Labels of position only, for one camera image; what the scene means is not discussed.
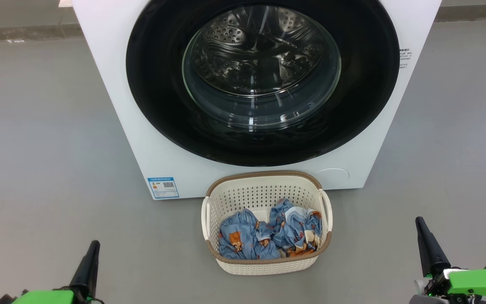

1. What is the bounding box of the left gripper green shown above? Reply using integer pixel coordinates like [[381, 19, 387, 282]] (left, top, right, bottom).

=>
[[0, 240, 104, 304]]

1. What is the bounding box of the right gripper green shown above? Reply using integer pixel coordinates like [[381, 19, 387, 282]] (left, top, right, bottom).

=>
[[410, 217, 486, 304]]

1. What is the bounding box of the blue white orange garment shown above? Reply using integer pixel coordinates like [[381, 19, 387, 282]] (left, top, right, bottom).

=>
[[268, 198, 324, 257]]

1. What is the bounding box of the blue bear print garment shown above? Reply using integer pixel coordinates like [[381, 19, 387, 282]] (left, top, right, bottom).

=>
[[219, 209, 281, 260]]

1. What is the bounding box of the black glass washer door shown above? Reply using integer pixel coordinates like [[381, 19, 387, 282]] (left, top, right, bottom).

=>
[[126, 0, 400, 167]]

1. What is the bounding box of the white front-load washing machine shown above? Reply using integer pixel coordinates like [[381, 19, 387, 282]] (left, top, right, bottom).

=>
[[71, 0, 443, 201]]

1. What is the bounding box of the blue energy label sticker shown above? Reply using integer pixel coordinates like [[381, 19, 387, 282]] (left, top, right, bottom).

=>
[[147, 176, 180, 199]]

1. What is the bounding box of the round white filter cover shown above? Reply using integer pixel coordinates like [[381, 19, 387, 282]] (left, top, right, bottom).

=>
[[314, 168, 350, 190]]

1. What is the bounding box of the cream perforated laundry basket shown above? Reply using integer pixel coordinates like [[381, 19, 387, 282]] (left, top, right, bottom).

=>
[[201, 170, 333, 276]]

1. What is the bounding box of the small printed text label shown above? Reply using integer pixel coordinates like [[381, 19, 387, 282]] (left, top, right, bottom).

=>
[[398, 48, 413, 69]]

